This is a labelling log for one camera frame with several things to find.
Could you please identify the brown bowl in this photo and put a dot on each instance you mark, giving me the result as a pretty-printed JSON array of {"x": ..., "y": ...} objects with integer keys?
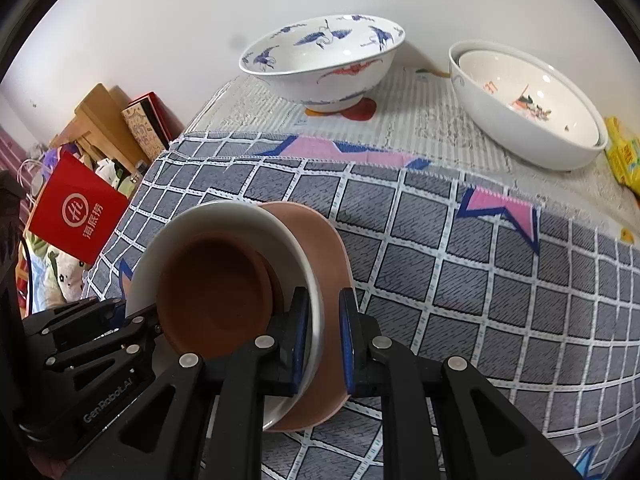
[{"x": 215, "y": 295}]

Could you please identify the white bowl with orange print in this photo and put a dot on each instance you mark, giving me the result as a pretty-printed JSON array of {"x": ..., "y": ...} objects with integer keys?
[{"x": 540, "y": 95}]

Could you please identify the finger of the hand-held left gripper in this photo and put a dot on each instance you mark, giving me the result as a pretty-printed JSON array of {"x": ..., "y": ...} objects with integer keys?
[
  {"x": 115, "y": 342},
  {"x": 75, "y": 317}
]

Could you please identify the yellow snack packet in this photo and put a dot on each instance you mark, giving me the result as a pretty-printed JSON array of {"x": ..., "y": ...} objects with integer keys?
[{"x": 625, "y": 155}]

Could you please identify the white lace tablecloth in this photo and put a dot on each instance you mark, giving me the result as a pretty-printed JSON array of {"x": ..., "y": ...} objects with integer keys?
[{"x": 425, "y": 125}]

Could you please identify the patterned brown box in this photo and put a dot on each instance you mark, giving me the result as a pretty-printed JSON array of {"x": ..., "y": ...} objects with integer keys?
[{"x": 145, "y": 130}]

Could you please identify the grey checked cloth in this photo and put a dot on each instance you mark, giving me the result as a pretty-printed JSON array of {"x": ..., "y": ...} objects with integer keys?
[{"x": 450, "y": 310}]

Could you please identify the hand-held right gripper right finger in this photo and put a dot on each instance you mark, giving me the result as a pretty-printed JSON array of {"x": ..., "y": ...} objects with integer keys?
[{"x": 346, "y": 345}]

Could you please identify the red paper bag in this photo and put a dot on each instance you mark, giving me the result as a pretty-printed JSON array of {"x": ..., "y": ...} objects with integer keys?
[{"x": 75, "y": 210}]

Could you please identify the pink plate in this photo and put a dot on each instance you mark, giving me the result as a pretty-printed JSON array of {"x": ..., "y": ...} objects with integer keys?
[{"x": 325, "y": 260}]

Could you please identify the large white bowl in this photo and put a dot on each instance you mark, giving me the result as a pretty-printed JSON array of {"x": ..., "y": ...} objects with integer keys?
[{"x": 525, "y": 125}]

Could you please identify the red box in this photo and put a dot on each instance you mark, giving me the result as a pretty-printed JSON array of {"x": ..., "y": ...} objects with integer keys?
[{"x": 162, "y": 115}]

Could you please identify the blue crane pattern bowl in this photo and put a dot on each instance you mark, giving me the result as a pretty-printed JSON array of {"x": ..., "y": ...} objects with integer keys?
[{"x": 325, "y": 70}]

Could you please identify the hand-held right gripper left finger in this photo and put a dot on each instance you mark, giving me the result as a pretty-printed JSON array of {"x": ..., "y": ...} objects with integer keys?
[{"x": 300, "y": 340}]

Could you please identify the floral cloth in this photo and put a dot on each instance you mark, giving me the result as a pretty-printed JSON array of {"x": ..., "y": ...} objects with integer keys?
[{"x": 60, "y": 280}]

